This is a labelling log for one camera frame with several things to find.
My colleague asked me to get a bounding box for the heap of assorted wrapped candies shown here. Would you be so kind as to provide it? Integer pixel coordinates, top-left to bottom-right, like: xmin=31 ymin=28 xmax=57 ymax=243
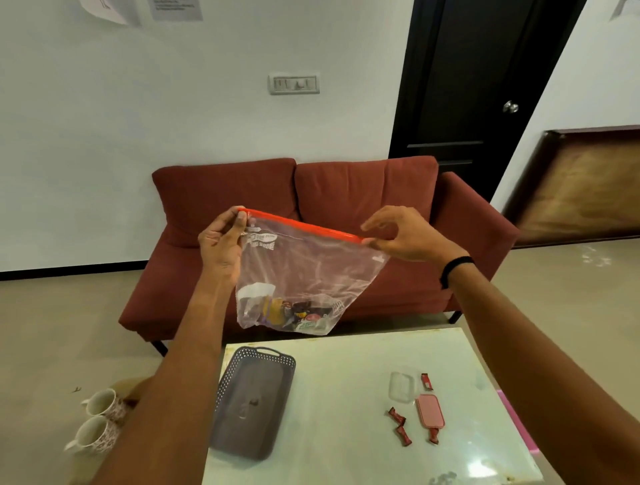
xmin=238 ymin=282 xmax=347 ymax=334

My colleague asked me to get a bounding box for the person's right hand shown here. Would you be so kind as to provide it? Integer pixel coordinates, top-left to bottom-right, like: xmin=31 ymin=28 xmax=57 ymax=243
xmin=360 ymin=205 xmax=470 ymax=266

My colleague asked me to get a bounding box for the white floral mug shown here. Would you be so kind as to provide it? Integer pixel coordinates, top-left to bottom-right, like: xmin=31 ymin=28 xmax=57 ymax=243
xmin=63 ymin=414 xmax=121 ymax=456
xmin=80 ymin=388 xmax=132 ymax=423

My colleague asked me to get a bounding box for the pink plastic strip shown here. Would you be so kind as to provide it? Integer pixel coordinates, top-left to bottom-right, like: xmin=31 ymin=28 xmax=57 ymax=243
xmin=496 ymin=388 xmax=542 ymax=456

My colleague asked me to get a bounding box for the clear orange-sealed zip bag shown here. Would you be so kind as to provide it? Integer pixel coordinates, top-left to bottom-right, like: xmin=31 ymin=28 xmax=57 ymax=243
xmin=235 ymin=206 xmax=391 ymax=336

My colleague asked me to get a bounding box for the white wall switch plate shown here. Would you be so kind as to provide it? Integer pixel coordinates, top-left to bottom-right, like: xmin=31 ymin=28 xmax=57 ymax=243
xmin=268 ymin=73 xmax=321 ymax=96

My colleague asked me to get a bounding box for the brown dark-framed board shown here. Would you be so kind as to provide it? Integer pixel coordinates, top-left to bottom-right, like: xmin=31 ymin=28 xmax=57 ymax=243
xmin=501 ymin=124 xmax=640 ymax=250

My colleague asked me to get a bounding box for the white curled paper sheet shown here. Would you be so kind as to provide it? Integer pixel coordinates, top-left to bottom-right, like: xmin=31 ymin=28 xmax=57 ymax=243
xmin=79 ymin=0 xmax=144 ymax=27

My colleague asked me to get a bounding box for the person's right forearm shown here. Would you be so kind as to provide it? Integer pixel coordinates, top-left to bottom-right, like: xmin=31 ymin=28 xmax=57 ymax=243
xmin=442 ymin=259 xmax=640 ymax=485

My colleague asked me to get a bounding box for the clear plastic container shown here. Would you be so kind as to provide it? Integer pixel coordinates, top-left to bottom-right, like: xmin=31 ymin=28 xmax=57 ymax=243
xmin=388 ymin=371 xmax=417 ymax=405

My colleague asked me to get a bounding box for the grey perforated plastic tray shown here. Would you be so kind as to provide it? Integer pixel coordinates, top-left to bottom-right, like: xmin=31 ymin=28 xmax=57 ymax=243
xmin=208 ymin=346 xmax=297 ymax=462

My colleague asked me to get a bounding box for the black wooden door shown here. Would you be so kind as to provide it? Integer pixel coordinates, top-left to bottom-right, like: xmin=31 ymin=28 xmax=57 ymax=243
xmin=388 ymin=0 xmax=589 ymax=204

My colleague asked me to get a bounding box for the white printed paper notice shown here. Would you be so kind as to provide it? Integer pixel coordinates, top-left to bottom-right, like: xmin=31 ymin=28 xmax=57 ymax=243
xmin=148 ymin=0 xmax=204 ymax=23

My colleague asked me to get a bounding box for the person's left hand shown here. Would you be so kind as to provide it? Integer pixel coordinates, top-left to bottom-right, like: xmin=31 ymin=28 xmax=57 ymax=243
xmin=198 ymin=206 xmax=249 ymax=286

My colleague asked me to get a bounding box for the black wristband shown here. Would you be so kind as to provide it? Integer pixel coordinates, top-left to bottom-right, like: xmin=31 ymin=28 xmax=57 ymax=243
xmin=439 ymin=256 xmax=476 ymax=291

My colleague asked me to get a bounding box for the person's left forearm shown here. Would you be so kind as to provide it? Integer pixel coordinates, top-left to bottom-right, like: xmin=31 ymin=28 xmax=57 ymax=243
xmin=92 ymin=274 xmax=239 ymax=485

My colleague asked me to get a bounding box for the red fabric sofa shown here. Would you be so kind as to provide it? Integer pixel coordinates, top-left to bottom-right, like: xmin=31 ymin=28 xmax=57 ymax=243
xmin=118 ymin=155 xmax=521 ymax=357

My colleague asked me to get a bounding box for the pink container lid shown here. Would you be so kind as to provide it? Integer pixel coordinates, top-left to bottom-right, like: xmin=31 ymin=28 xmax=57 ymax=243
xmin=415 ymin=393 xmax=447 ymax=431

